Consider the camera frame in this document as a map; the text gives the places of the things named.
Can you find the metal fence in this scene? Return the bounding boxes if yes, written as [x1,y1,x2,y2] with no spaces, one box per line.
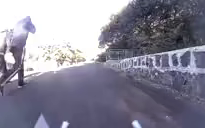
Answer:
[106,48,138,62]

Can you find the grey asphalt path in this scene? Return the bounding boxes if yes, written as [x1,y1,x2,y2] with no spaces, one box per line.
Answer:
[0,63,205,128]

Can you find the pale sunlit trees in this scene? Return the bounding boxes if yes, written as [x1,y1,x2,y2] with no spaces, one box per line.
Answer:
[0,31,87,73]

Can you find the row of dark trees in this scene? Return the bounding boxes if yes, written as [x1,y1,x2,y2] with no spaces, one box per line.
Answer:
[95,0,205,63]

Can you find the robot's own part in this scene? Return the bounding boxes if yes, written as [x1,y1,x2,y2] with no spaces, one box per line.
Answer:
[131,120,143,128]
[60,121,71,128]

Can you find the person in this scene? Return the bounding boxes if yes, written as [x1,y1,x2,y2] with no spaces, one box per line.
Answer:
[0,15,37,97]

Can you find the dark stone wall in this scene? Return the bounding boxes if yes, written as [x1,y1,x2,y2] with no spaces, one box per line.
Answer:
[106,44,205,103]

